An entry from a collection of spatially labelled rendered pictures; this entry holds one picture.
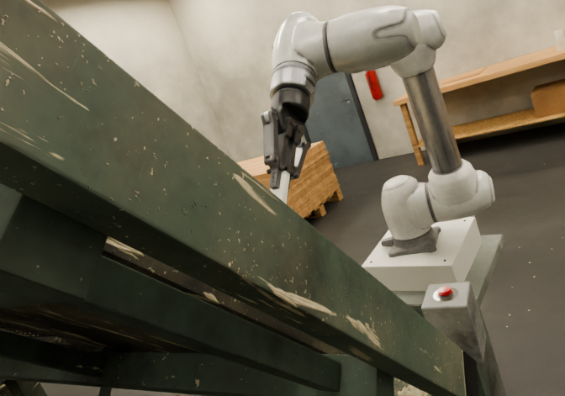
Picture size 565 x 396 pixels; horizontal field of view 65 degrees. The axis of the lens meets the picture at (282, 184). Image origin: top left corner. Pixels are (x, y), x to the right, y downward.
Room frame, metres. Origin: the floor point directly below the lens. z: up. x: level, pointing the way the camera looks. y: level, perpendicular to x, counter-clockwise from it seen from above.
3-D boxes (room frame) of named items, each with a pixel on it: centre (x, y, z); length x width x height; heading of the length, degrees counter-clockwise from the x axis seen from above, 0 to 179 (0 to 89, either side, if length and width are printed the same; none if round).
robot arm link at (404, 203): (1.60, -0.41, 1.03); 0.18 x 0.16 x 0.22; 64
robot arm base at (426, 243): (1.62, -0.39, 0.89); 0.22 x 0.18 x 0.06; 59
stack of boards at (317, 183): (5.80, 0.60, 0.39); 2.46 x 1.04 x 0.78; 49
